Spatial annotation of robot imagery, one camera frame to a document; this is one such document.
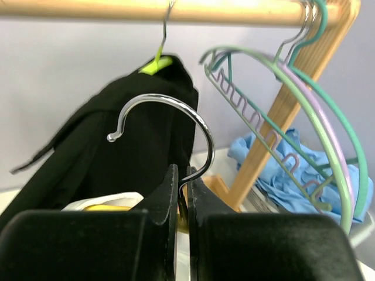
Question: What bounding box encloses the light green hanger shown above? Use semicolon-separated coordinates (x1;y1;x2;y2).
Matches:
199;0;357;235

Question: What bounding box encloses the black shirt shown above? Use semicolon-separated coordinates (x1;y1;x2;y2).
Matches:
1;54;199;227

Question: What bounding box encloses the wooden clothes rack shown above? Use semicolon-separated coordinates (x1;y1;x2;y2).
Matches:
0;0;362;213

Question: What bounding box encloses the grey plastic bin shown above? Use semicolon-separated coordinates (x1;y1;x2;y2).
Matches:
240;186;374;248

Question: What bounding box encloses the blue shirt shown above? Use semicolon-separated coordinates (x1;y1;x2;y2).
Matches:
227;128;373;223

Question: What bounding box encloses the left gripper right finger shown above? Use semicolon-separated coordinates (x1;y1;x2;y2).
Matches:
187;178;363;280

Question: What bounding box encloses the teal hanger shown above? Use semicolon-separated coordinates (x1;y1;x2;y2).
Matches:
214;1;374;209

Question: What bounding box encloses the yellow hanger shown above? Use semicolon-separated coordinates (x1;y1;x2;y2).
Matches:
84;93;217;232

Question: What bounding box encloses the lime green hanger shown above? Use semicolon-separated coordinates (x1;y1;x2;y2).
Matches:
139;0;176;75

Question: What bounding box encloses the white shirt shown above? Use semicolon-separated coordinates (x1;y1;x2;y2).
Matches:
63;192;144;211

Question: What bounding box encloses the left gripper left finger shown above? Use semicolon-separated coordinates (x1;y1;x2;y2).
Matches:
1;165;178;280

